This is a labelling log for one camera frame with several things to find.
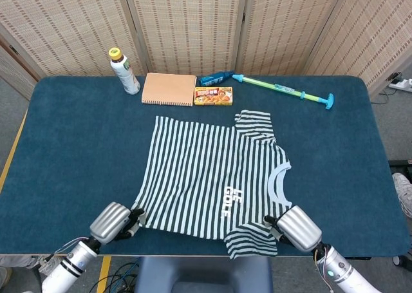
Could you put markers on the white drink bottle yellow cap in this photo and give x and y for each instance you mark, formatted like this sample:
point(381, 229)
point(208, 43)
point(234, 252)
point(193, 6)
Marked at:
point(127, 77)

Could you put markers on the blue tube bottle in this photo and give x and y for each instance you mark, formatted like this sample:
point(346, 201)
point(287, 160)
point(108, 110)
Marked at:
point(210, 79)

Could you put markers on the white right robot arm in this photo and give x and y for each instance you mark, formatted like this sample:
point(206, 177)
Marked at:
point(341, 272)

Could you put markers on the green blue water pump toy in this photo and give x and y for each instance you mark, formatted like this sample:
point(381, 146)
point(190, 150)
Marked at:
point(273, 87)

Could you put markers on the white shoe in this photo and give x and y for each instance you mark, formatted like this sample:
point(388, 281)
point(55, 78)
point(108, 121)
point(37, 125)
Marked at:
point(402, 190)

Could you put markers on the orange spiral notebook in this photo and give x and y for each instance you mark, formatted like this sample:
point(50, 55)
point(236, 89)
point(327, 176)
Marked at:
point(167, 88)

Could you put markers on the black equipment stand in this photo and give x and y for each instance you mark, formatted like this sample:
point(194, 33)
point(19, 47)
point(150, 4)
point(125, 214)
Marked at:
point(400, 165)

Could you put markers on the woven bamboo folding screen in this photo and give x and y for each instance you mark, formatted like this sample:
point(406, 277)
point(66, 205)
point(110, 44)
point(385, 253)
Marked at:
point(193, 25)

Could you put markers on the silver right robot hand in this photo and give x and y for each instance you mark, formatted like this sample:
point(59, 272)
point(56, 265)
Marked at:
point(299, 228)

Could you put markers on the green white striped T-shirt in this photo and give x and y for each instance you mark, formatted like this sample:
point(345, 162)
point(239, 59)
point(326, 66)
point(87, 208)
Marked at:
point(193, 164)

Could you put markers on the white power strip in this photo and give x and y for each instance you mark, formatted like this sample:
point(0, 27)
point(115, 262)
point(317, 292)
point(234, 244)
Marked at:
point(404, 84)

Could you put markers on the blue chair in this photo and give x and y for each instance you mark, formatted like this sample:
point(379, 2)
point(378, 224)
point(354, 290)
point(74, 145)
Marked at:
point(202, 273)

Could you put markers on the blue table cover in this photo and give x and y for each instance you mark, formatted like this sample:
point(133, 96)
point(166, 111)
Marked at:
point(80, 145)

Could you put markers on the yellow curry box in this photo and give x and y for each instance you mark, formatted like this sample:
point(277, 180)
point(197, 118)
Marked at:
point(212, 96)

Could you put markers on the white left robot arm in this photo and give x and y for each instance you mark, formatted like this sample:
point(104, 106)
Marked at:
point(69, 267)

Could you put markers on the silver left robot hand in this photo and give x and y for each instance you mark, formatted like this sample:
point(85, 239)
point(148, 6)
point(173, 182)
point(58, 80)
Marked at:
point(107, 222)

